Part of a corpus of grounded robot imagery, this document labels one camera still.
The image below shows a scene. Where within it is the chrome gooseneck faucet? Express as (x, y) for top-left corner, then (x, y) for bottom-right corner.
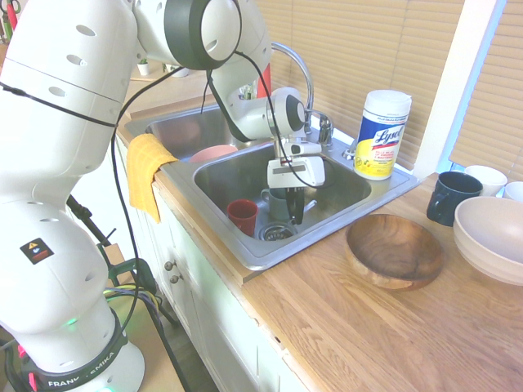
(271, 42), (315, 136)

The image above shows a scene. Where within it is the black cable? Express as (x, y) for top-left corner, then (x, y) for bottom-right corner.
(0, 0), (328, 392)

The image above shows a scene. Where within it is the Lysol wipes canister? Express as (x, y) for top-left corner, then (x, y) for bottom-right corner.
(353, 89), (413, 181)

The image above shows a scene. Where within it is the dark blue mug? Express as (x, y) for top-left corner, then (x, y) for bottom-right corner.
(426, 171), (484, 226)

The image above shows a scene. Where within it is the beige bowl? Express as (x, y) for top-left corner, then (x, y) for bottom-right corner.
(452, 196), (523, 287)

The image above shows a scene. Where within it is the yellow dish cloth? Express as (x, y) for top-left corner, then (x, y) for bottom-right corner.
(125, 133), (180, 225)

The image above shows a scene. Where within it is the wooden bowl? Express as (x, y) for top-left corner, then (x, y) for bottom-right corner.
(344, 213), (445, 292)

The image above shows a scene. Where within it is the tan window blind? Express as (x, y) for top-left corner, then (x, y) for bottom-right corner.
(255, 0), (467, 171)
(449, 0), (523, 180)

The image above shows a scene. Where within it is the metal sink drain strainer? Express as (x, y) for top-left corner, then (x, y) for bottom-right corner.
(257, 222), (296, 242)

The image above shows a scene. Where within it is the black tripod stand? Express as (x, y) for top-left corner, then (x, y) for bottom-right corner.
(67, 194), (181, 327)

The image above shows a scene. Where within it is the white base cabinet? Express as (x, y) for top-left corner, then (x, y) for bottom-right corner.
(116, 138), (311, 392)

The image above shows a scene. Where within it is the red mug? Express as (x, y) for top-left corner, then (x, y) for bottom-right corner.
(226, 198), (259, 237)

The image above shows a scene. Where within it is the grey-green mug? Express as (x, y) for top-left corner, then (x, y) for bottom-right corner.
(260, 187), (292, 221)

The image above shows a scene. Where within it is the red handled tool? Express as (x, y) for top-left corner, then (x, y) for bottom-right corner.
(0, 0), (21, 44)

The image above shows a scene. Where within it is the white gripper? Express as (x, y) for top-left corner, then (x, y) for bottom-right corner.
(266, 154), (327, 226)

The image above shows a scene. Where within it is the stainless steel double sink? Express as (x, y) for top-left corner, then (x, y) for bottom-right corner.
(123, 104), (422, 271)

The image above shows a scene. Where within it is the white mug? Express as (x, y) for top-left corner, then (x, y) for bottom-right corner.
(464, 164), (508, 198)
(502, 180), (523, 203)

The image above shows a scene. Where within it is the green clamp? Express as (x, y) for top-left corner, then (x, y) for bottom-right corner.
(104, 257), (159, 303)

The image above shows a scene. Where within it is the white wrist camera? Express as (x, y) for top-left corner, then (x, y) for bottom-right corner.
(281, 140), (322, 158)

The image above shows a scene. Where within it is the pink bowl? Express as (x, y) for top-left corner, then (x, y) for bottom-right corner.
(188, 145), (239, 164)

